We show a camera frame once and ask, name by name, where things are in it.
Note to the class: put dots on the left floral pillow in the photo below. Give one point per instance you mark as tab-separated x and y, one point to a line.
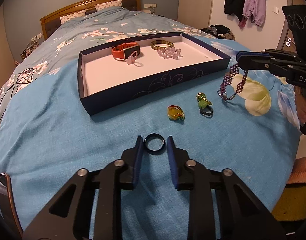
66	18

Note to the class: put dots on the floral pillow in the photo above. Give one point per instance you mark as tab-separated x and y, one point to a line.
66	18
101	6

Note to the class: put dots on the right hand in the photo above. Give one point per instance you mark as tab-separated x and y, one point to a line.
300	102

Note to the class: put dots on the pile of dark clothes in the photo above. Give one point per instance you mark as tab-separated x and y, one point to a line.
219	31

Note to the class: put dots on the purple hanging jacket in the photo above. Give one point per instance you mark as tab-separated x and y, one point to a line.
254	11

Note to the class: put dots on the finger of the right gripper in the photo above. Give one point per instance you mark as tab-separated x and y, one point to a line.
266	56
288	69

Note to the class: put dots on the dark blue shallow box tray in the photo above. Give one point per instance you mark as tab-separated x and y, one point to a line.
105	82

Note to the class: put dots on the right floral pillow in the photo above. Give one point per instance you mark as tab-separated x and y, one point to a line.
101	6

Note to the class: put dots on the wooden headboard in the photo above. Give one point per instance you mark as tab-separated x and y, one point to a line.
51	22

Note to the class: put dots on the orange smart watch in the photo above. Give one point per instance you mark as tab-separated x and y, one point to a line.
124	51

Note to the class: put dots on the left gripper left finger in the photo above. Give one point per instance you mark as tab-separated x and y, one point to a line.
89	201

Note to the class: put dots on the blue floral bedspread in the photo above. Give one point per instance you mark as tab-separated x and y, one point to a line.
46	135

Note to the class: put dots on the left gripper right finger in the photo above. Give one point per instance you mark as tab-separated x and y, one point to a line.
219	195

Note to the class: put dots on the white wall switch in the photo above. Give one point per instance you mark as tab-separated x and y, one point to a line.
275	10

